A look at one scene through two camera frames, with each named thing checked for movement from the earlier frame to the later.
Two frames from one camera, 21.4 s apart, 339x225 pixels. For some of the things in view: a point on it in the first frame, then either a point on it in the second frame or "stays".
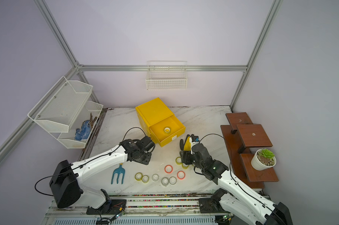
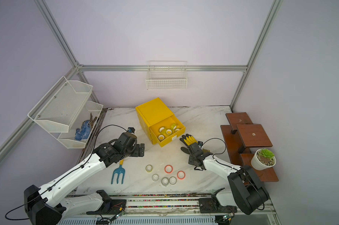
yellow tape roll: (167, 130) -> (161, 137)
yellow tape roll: (178, 161) -> (162, 129)
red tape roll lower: (180, 175) stays
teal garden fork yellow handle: (119, 170) stays
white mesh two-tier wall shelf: (66, 112) stays
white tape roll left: (155, 177) stays
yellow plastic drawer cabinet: (157, 121) stays
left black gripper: (146, 159) -> (136, 153)
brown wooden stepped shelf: (239, 133) stays
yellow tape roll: (145, 178) -> (149, 168)
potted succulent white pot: (263, 159) stays
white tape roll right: (173, 180) stays
